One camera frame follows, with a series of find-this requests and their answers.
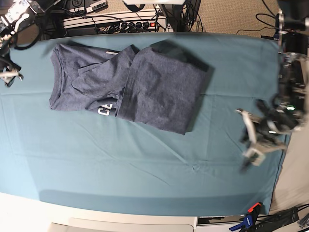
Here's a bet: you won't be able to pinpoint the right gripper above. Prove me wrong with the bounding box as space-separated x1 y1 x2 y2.
0 60 24 87

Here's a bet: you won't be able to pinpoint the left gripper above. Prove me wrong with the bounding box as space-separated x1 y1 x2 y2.
235 100 289 155

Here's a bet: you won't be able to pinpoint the blue-grey T-shirt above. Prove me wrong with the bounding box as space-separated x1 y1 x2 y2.
49 41 212 134

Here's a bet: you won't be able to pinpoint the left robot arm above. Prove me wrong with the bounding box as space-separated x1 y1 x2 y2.
236 0 309 158

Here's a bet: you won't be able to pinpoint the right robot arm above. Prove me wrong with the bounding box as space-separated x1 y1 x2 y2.
0 0 45 87

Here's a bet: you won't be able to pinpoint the blue orange clamp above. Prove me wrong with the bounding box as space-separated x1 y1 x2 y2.
229 202 262 232

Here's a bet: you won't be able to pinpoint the teal table cloth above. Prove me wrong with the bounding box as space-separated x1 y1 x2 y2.
0 33 285 216

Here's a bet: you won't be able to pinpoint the white power strip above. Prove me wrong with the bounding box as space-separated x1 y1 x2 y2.
109 20 167 33

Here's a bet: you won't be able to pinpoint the white foam board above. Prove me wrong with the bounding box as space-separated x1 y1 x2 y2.
47 218 195 232

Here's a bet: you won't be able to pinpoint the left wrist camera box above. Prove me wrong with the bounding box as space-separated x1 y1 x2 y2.
243 147 266 167

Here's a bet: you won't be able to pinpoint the tangled black cables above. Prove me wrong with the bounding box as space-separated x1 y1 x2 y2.
48 0 206 33

